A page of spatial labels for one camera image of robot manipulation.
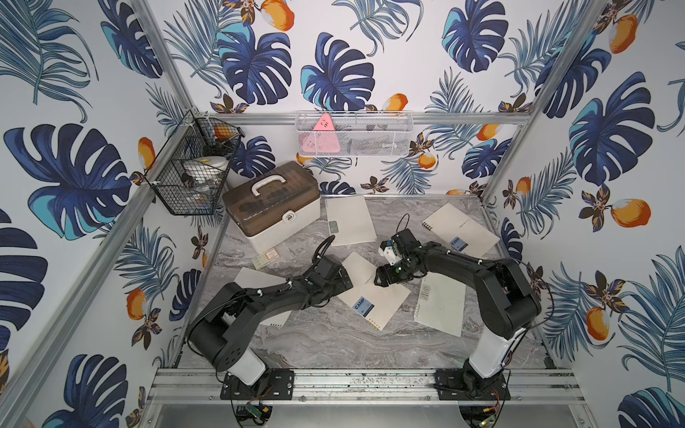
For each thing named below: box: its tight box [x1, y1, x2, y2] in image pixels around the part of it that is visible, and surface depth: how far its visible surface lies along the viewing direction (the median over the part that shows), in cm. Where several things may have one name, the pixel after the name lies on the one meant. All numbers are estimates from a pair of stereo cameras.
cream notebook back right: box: [420, 202, 501, 259], surface depth 112 cm
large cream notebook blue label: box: [336, 251, 412, 331], surface depth 92 cm
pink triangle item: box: [298, 113, 341, 154], surface depth 92 cm
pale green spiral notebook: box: [413, 271, 466, 338], surface depth 90 cm
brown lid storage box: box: [222, 160, 322, 254], surface depth 98 cm
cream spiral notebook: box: [324, 195, 378, 247], surface depth 116 cm
